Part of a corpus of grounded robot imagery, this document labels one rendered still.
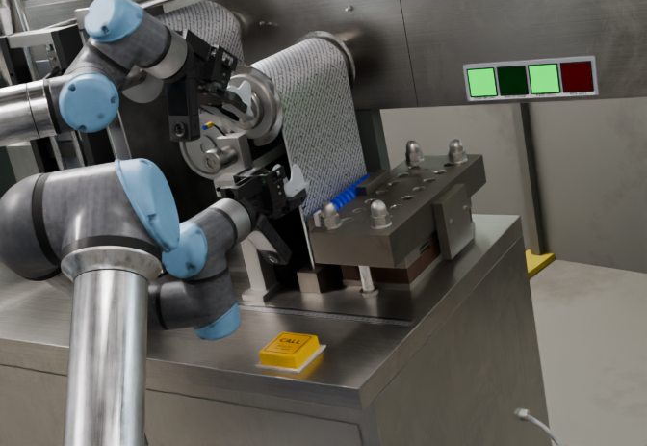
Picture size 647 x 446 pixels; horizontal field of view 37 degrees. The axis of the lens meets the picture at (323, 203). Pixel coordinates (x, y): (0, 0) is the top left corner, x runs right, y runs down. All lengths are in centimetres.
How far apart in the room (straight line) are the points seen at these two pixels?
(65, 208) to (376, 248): 63
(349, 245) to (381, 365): 26
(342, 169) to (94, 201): 79
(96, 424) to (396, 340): 62
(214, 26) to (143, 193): 86
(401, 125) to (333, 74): 236
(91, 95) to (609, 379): 216
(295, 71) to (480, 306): 54
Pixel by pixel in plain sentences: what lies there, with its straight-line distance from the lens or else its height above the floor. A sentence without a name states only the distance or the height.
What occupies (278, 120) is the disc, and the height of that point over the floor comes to 122.
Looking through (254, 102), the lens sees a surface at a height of 126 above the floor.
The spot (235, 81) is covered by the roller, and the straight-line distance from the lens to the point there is 168.
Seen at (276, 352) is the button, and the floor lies 92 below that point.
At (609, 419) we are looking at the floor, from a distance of 292.
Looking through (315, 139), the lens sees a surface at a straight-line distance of 175.
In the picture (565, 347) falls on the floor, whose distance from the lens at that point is 329.
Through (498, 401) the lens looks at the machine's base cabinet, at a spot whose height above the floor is 61.
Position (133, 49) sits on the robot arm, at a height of 142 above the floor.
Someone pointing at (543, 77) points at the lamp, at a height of 119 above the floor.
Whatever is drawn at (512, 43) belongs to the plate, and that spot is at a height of 125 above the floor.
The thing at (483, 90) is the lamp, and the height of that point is 117.
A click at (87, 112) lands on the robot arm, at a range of 129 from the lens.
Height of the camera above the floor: 160
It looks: 19 degrees down
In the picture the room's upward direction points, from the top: 12 degrees counter-clockwise
